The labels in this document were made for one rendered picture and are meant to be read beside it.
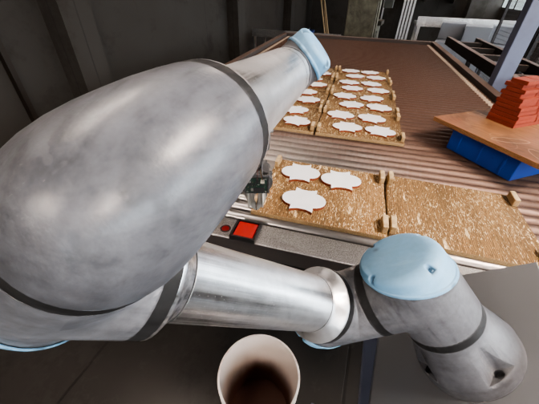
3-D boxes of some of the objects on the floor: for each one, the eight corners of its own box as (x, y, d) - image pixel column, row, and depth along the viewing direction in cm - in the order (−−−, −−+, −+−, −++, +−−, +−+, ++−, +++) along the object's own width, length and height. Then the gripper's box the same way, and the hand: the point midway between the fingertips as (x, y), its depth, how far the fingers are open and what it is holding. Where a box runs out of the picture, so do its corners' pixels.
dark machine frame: (541, 270, 192) (677, 126, 129) (478, 257, 199) (577, 115, 137) (447, 116, 420) (480, 38, 358) (419, 114, 428) (447, 36, 366)
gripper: (234, 151, 63) (239, 224, 76) (274, 151, 63) (273, 224, 76) (237, 135, 70) (241, 204, 83) (273, 136, 70) (271, 204, 83)
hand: (256, 204), depth 81 cm, fingers closed
